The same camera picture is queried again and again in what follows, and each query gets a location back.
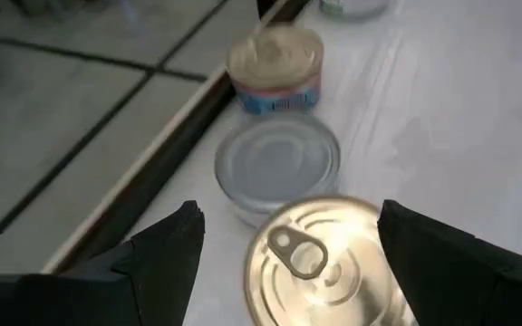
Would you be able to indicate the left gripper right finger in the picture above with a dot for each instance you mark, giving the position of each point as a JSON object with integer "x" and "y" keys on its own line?
{"x": 469, "y": 290}

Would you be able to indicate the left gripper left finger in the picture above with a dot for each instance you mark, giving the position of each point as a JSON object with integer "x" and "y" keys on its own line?
{"x": 107, "y": 299}

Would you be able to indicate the gold-lid salmon can blue label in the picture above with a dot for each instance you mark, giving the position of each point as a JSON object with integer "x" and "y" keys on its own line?
{"x": 315, "y": 290}
{"x": 274, "y": 59}

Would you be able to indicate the silver-lid tuna can green label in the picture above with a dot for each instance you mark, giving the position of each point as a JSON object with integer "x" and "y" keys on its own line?
{"x": 277, "y": 163}
{"x": 356, "y": 6}

